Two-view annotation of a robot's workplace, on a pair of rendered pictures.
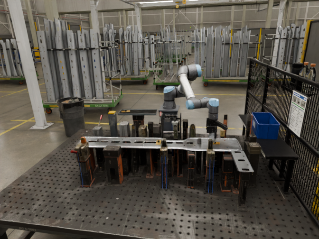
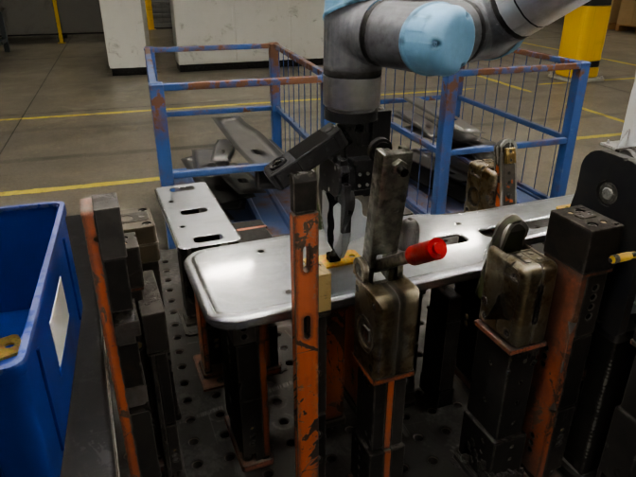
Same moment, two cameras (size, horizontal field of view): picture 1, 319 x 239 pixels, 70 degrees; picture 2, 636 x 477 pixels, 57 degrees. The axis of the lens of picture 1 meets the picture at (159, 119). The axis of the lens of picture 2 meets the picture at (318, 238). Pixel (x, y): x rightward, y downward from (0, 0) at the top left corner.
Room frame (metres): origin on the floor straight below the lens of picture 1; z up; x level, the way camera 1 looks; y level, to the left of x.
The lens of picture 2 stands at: (2.36, -0.83, 1.40)
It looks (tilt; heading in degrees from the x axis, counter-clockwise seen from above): 25 degrees down; 152
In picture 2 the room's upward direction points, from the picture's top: straight up
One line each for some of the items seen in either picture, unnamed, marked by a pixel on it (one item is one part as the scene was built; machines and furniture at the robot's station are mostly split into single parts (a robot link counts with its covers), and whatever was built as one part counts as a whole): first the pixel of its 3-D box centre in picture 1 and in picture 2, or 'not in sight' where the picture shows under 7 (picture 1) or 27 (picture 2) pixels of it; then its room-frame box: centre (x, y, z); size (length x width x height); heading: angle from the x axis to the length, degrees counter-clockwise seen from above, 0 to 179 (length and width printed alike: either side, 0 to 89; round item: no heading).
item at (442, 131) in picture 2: not in sight; (450, 132); (-0.29, 1.48, 0.47); 1.20 x 0.80 x 0.95; 170
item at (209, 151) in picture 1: (209, 170); not in sight; (1.50, -0.37, 0.87); 0.12 x 0.09 x 0.35; 174
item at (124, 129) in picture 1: (126, 142); not in sight; (1.96, 0.32, 0.90); 0.13 x 0.10 x 0.41; 174
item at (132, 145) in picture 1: (155, 142); (585, 214); (1.75, 0.03, 1.00); 1.38 x 0.22 x 0.02; 84
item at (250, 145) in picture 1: (251, 165); (141, 322); (1.54, -0.71, 0.88); 0.08 x 0.08 x 0.36; 84
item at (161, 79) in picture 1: (169, 61); not in sight; (8.85, -0.46, 0.88); 1.91 x 1.00 x 1.76; 170
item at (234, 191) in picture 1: (237, 173); (208, 304); (1.49, -0.58, 0.84); 0.11 x 0.06 x 0.29; 174
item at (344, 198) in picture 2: not in sight; (343, 201); (1.73, -0.45, 1.10); 0.05 x 0.02 x 0.09; 173
